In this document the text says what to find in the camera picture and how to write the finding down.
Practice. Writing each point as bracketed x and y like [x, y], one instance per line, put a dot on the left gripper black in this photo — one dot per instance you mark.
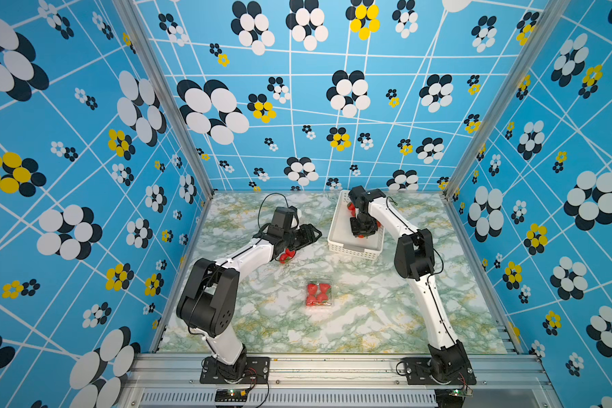
[308, 235]

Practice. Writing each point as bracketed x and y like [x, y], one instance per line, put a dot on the green circuit board right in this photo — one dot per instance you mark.
[452, 398]

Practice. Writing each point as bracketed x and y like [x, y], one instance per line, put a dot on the green circuit board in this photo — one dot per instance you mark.
[231, 396]
[452, 398]

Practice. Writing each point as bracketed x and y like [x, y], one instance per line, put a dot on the clear plastic clamshell container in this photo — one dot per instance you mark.
[329, 294]

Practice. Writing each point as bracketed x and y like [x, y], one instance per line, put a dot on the aluminium corner post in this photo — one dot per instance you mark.
[134, 27]
[549, 19]

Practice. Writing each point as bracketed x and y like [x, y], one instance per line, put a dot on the left aluminium corner post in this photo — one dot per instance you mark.
[134, 27]

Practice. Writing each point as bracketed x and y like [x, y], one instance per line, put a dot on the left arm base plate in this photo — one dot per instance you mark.
[248, 371]

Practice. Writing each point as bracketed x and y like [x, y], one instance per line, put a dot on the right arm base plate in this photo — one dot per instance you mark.
[429, 371]

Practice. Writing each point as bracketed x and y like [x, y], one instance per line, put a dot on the right aluminium corner post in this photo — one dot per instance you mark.
[549, 19]

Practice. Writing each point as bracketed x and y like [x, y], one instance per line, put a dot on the white perforated plastic basket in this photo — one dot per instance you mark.
[352, 236]

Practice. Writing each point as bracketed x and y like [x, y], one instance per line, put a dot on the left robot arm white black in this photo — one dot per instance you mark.
[208, 301]

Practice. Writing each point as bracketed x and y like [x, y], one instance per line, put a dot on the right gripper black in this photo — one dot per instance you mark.
[355, 231]

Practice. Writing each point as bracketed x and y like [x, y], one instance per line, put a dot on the green circuit board left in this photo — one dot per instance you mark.
[231, 396]

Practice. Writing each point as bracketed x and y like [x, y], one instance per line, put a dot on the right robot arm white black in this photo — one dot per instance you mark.
[414, 261]

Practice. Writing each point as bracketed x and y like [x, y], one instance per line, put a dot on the aluminium front rail frame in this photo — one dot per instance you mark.
[173, 380]

